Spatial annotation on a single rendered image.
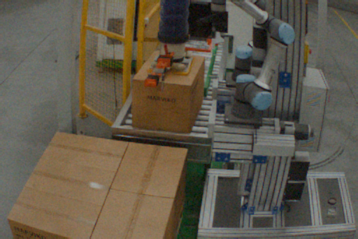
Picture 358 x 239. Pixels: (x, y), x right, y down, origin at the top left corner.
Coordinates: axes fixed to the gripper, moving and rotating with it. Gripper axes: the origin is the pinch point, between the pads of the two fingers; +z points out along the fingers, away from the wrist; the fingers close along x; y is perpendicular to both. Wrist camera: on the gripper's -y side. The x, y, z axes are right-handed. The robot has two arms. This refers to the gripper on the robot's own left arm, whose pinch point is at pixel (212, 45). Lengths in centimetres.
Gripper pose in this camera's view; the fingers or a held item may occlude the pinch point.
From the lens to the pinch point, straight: 254.6
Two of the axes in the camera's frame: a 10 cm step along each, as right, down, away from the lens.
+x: 1.0, -4.5, 8.9
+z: -0.4, 8.9, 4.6
